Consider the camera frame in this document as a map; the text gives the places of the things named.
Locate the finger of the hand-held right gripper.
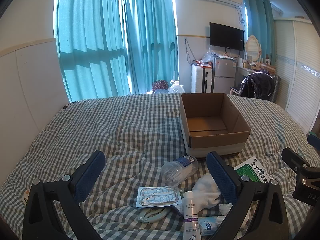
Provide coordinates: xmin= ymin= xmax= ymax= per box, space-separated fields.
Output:
xmin=307 ymin=133 xmax=320 ymax=153
xmin=282 ymin=148 xmax=313 ymax=177

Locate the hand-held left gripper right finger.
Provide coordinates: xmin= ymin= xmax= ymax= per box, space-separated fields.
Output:
xmin=206 ymin=151 xmax=293 ymax=240

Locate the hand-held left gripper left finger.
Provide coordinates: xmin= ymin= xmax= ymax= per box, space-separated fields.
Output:
xmin=22 ymin=150 xmax=106 ymax=240

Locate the white sock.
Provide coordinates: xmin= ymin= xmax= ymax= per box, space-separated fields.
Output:
xmin=192 ymin=174 xmax=222 ymax=207

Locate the white tissue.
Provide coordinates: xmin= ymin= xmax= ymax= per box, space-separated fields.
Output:
xmin=219 ymin=203 xmax=233 ymax=215

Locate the green and white medicine box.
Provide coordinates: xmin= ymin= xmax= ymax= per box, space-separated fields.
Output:
xmin=233 ymin=156 xmax=270 ymax=184

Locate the white cream tube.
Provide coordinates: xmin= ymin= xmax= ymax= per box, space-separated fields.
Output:
xmin=183 ymin=191 xmax=200 ymax=240

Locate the clear plastic floss pick bottle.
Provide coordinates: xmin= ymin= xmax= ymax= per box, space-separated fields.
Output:
xmin=160 ymin=155 xmax=199 ymax=187

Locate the blue and white packet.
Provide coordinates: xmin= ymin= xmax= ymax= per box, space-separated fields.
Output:
xmin=197 ymin=216 xmax=227 ymax=235

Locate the brown cardboard box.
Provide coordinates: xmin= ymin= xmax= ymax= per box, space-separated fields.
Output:
xmin=180 ymin=93 xmax=252 ymax=158

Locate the silver foil blister pack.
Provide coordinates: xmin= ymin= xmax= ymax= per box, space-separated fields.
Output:
xmin=136 ymin=186 xmax=183 ymax=208

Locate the grey-green plastic clip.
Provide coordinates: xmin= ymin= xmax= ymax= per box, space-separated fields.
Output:
xmin=137 ymin=207 xmax=173 ymax=223

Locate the grey checked blanket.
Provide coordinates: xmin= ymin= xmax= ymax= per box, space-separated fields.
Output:
xmin=0 ymin=94 xmax=320 ymax=240

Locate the white slatted wardrobe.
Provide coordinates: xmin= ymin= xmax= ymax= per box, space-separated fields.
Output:
xmin=273 ymin=17 xmax=320 ymax=133

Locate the black jacket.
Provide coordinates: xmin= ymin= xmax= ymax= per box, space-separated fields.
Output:
xmin=239 ymin=72 xmax=275 ymax=102

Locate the white dressing desk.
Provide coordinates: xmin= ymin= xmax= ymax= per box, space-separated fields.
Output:
xmin=236 ymin=66 xmax=256 ymax=81

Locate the white suitcase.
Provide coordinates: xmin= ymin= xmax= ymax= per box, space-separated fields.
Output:
xmin=191 ymin=65 xmax=214 ymax=93

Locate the clear water jug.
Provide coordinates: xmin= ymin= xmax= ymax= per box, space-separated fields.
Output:
xmin=168 ymin=79 xmax=185 ymax=94

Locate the silver small fridge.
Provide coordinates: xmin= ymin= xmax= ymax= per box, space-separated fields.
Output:
xmin=212 ymin=56 xmax=237 ymax=94

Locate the patterned storage bag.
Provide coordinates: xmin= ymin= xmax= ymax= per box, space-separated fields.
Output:
xmin=152 ymin=80 xmax=169 ymax=94

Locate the white oval mirror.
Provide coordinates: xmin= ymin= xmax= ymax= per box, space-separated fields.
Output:
xmin=245 ymin=35 xmax=261 ymax=65

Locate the clear plastic bag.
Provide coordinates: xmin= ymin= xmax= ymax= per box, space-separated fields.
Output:
xmin=201 ymin=51 xmax=218 ymax=64

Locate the narrow teal curtain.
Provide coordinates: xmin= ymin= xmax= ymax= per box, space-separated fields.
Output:
xmin=244 ymin=0 xmax=275 ymax=67

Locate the wide teal curtain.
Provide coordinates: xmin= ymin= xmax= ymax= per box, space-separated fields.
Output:
xmin=56 ymin=0 xmax=130 ymax=103

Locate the black wall cable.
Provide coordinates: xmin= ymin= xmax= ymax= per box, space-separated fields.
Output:
xmin=184 ymin=39 xmax=198 ymax=63

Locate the black wall television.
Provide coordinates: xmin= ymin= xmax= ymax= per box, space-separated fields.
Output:
xmin=209 ymin=22 xmax=244 ymax=52

